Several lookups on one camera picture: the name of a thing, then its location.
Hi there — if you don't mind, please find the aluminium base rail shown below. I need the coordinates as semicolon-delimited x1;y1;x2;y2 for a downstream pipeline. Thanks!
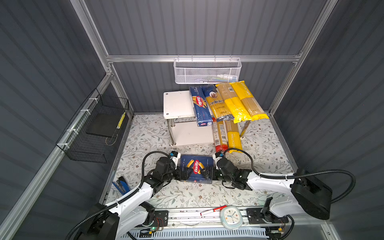
121;207;291;240

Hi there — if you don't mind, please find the red spaghetti bag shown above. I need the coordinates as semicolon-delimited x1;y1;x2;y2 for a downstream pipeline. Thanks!
212;118;228;152

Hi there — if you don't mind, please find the black wire basket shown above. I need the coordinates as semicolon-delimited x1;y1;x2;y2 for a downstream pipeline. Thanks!
57;91;130;164

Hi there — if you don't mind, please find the blue black small tool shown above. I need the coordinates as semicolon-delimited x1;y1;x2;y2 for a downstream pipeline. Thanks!
112;177;130;196

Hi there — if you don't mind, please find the white two-tier shelf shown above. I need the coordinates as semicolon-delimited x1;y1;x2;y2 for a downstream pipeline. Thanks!
162;89;251;148

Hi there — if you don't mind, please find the white wire mesh basket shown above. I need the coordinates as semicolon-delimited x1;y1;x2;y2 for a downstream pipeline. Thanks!
173;58;242;85

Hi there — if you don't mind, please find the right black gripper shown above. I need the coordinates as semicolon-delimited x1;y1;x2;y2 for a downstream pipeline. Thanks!
199;165;233;184

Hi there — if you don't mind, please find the white alarm clock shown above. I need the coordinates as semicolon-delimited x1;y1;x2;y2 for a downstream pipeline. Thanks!
220;206;244;230

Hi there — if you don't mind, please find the yellow Pastatime spaghetti bag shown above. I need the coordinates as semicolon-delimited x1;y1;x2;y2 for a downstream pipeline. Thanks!
225;121;242;150

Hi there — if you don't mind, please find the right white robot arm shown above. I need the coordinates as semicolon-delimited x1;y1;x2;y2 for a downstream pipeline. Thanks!
213;151;356;222

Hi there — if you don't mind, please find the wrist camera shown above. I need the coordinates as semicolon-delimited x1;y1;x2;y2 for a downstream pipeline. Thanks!
212;152;225;166
170;151;181;165

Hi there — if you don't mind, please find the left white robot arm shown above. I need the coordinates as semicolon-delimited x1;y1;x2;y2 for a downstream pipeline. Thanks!
65;151;182;240

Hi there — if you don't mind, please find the red white marker pen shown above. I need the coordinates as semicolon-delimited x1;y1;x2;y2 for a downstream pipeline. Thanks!
200;205;227;216

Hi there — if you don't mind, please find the blue rigatoni pasta box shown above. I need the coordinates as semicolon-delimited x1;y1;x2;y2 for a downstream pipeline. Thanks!
175;155;215;184

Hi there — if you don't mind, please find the blue spaghetti box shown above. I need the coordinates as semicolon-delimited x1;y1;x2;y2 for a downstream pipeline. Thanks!
190;86;213;127

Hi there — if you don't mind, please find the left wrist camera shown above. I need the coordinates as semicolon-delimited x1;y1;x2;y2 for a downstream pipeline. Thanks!
170;151;181;165

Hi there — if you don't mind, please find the blue yellow spaghetti bag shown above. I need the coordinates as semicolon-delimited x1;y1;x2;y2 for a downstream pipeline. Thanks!
202;85;235;122

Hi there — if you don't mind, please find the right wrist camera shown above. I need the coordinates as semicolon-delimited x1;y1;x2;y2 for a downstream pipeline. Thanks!
212;152;225;166

